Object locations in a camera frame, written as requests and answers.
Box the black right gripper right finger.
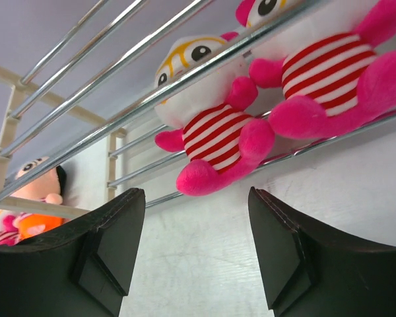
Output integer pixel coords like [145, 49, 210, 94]
[247, 188, 396, 317]

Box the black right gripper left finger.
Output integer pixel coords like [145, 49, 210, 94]
[0, 188, 145, 316]

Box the peach doll plush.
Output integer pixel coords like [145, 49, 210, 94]
[11, 165, 67, 240]

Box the pink panda plush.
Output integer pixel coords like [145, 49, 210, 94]
[0, 209, 19, 246]
[249, 1, 396, 139]
[154, 31, 277, 197]

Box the pink panda plush front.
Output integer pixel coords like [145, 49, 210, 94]
[249, 1, 396, 139]

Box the pink panda plush back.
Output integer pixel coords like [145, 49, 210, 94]
[0, 209, 19, 246]

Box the cream metal-rod shelf rack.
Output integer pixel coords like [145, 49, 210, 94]
[0, 1, 396, 212]

